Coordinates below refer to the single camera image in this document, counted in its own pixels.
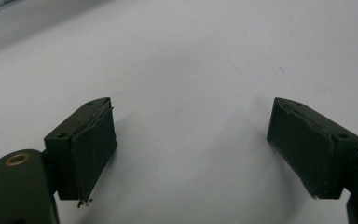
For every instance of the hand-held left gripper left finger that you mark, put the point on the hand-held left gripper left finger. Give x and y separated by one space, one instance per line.
93 149

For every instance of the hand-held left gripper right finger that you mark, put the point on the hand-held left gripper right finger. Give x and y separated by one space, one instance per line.
304 149

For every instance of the blue-grey mat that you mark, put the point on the blue-grey mat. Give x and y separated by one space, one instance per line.
183 62

